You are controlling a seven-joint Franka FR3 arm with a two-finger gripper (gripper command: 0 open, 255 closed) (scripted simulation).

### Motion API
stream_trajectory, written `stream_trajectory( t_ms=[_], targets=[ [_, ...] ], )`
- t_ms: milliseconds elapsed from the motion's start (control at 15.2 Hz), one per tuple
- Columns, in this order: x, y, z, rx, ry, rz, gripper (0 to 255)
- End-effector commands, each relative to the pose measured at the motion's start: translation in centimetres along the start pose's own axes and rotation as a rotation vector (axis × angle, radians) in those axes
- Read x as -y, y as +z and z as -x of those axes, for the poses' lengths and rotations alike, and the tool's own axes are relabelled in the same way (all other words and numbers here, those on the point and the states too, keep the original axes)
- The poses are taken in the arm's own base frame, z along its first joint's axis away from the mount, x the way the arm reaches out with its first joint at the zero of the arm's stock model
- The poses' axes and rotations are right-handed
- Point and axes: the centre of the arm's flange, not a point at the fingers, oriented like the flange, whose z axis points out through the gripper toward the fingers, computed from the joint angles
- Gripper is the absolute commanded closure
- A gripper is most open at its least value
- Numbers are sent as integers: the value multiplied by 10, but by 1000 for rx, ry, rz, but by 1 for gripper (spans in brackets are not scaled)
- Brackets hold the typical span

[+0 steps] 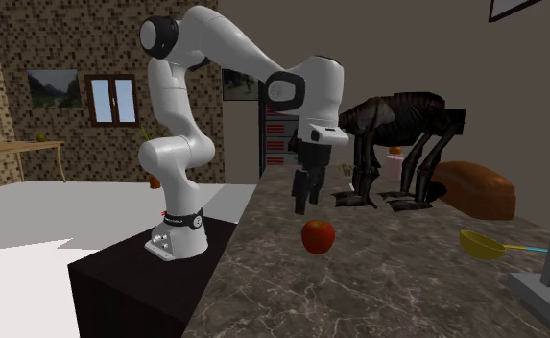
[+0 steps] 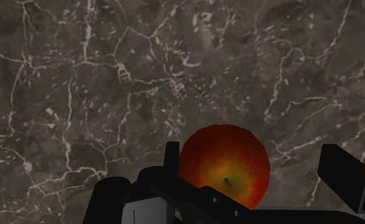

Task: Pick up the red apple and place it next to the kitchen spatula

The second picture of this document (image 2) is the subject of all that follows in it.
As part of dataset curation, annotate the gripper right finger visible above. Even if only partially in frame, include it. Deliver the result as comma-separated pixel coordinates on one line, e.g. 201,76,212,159
317,143,365,224

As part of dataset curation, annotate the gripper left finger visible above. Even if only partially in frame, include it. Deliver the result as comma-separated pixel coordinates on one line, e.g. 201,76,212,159
82,141,254,224

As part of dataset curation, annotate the red yellow apple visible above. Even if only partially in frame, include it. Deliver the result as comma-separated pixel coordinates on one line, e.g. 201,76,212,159
178,124,271,210

